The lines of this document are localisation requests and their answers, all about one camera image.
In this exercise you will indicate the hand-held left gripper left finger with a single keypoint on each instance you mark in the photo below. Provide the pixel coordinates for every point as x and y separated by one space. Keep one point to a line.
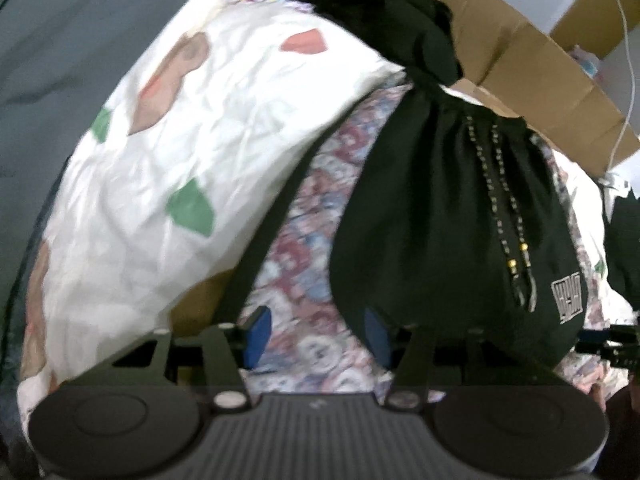
258 332

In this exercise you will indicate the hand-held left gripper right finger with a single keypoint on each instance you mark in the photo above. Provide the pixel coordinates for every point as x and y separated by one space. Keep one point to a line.
376 332

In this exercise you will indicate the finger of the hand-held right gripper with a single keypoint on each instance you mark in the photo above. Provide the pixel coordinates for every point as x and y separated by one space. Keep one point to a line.
595 342

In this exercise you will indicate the floral patterned cloth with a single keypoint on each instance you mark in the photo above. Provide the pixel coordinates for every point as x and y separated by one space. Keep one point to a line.
310 260

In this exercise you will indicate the dark cloth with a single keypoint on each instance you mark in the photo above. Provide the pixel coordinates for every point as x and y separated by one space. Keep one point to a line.
624 240

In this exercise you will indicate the white printed blanket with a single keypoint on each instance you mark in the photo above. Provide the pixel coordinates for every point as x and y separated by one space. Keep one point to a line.
175 160

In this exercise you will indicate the pastel coloured item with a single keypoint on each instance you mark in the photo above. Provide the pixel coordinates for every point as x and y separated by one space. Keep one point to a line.
586 61

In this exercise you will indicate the small brown cardboard box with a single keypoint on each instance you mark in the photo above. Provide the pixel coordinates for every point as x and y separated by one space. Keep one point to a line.
595 10

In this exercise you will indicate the dark grey sheet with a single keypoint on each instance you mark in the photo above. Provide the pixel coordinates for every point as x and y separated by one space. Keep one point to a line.
55 60

